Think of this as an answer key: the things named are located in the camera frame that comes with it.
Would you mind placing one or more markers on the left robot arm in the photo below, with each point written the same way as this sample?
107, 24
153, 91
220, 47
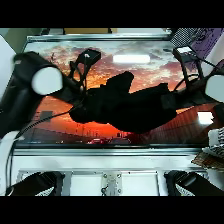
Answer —
23, 95

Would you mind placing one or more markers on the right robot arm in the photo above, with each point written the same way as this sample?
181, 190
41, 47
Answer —
215, 88

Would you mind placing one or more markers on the black white patterned garment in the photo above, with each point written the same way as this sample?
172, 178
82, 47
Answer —
183, 35

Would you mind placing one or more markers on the brown checked garment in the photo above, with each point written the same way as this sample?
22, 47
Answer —
210, 158

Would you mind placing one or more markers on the purple garment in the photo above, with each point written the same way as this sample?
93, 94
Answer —
208, 40

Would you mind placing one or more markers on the silver frame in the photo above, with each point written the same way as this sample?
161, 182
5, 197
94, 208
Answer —
113, 152

